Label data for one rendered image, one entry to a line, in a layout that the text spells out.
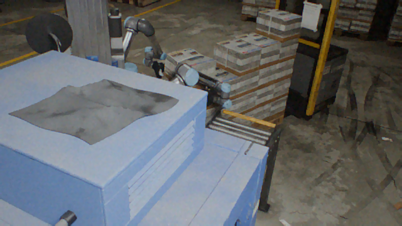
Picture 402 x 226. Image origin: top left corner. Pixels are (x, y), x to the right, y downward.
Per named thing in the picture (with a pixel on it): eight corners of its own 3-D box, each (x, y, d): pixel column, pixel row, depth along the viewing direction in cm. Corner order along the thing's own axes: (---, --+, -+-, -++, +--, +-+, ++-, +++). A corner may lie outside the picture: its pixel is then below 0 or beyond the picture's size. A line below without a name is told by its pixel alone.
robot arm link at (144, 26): (153, 17, 294) (168, 54, 335) (142, 15, 298) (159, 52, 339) (147, 27, 289) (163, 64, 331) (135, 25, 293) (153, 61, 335)
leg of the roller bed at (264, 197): (260, 203, 305) (272, 139, 271) (267, 206, 303) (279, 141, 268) (258, 208, 300) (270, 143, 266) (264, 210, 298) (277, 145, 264)
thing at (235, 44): (215, 43, 342) (215, 43, 342) (235, 38, 359) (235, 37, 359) (243, 54, 319) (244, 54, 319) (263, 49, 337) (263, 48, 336)
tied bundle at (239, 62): (211, 64, 355) (213, 43, 343) (232, 58, 373) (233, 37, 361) (239, 77, 331) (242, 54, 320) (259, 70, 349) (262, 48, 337)
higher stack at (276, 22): (243, 116, 432) (256, 11, 367) (259, 109, 450) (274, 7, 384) (267, 130, 408) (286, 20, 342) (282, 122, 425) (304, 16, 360)
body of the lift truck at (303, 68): (269, 96, 482) (278, 41, 441) (293, 86, 514) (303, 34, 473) (311, 118, 437) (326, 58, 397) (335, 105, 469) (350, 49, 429)
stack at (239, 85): (166, 150, 365) (166, 77, 323) (243, 116, 433) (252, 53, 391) (190, 169, 340) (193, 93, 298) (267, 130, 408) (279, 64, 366)
